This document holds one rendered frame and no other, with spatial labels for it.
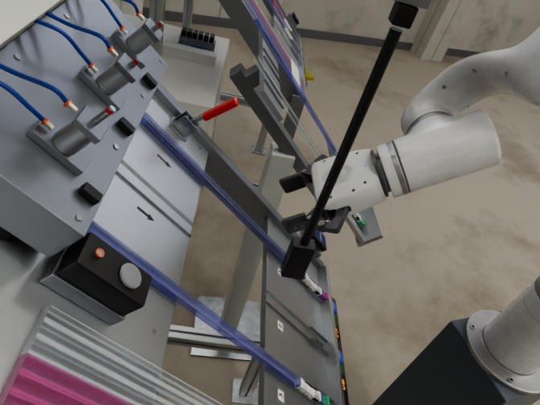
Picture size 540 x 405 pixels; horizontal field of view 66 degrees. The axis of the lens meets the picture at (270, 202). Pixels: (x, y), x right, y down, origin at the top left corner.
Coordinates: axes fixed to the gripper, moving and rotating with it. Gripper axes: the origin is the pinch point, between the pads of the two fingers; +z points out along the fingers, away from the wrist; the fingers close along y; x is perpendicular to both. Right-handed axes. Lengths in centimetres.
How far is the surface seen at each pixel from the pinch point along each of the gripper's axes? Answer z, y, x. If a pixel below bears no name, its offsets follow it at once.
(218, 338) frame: 42, -7, 49
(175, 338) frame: 51, -6, 41
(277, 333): 6.9, 16.7, 9.5
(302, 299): 5.6, 6.1, 18.8
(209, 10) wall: 86, -339, 66
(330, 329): 2.7, 9.8, 25.4
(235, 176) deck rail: 8.6, -8.2, -2.8
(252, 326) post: 49, -29, 84
